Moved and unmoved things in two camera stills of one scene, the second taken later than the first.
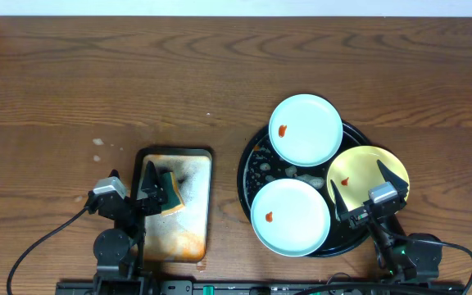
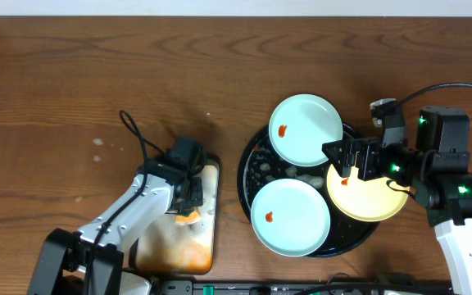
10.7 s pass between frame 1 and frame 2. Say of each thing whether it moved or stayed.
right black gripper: moved
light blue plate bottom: stayed
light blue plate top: stayed
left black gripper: moved
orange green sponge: moved
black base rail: stayed
